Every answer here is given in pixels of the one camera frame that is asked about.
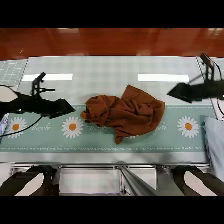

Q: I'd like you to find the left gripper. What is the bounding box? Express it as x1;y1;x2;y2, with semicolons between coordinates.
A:
39;98;77;120

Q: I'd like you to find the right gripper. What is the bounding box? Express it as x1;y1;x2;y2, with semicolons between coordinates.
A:
166;82;216;104

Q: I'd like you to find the pale blue garment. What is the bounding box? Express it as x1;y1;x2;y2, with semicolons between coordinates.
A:
0;113;10;144

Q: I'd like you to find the light blue garment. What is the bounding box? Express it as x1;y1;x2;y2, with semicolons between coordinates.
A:
200;115;224;183

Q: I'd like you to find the brown shirt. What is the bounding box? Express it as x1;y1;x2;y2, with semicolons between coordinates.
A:
80;84;167;145

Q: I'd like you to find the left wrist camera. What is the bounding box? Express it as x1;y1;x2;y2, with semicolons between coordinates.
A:
30;71;56;98

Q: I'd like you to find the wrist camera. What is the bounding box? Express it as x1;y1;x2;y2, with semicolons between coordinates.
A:
30;71;56;98
188;52;218;83

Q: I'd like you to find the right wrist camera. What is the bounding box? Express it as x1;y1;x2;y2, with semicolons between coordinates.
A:
188;52;218;83

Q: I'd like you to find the black cable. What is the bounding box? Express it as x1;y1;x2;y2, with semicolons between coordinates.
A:
0;114;45;138

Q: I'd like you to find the silver frame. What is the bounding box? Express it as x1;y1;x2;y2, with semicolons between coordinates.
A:
0;161;224;197

